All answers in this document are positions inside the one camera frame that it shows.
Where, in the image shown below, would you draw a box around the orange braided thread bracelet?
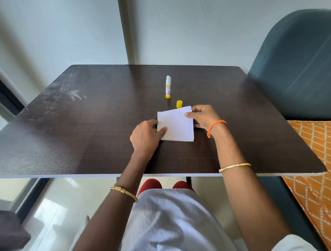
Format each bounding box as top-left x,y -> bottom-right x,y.
206,120 -> 228,139

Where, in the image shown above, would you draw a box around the gold bangle with red stones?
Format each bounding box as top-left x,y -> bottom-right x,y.
109,185 -> 139,203

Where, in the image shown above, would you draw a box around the person's right hand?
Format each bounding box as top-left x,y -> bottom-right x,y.
184,104 -> 228,133

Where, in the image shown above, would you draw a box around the red trousers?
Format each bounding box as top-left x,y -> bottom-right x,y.
137,178 -> 195,197

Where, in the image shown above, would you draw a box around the orange patterned cushion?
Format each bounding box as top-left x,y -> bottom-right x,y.
281,120 -> 331,250

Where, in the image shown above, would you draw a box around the person's left hand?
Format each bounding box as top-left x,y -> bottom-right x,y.
129,119 -> 168,156

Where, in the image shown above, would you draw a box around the white paper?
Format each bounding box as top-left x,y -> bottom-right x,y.
157,106 -> 195,142

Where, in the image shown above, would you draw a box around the teal upholstered sofa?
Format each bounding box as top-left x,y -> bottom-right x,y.
247,9 -> 331,251

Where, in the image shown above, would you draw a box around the white striped tunic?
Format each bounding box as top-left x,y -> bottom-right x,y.
121,188 -> 319,251

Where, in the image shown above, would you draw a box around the person's right forearm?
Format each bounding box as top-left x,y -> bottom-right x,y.
208,122 -> 293,251

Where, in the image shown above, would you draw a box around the plain gold bangle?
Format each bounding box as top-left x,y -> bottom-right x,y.
218,163 -> 252,174

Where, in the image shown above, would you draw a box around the dark grey fabric object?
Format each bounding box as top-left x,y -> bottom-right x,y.
0,210 -> 32,251

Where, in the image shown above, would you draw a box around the white and yellow glue stick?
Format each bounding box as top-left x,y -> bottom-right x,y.
165,75 -> 172,99

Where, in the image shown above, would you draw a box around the person's left forearm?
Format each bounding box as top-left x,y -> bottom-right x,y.
73,151 -> 159,251

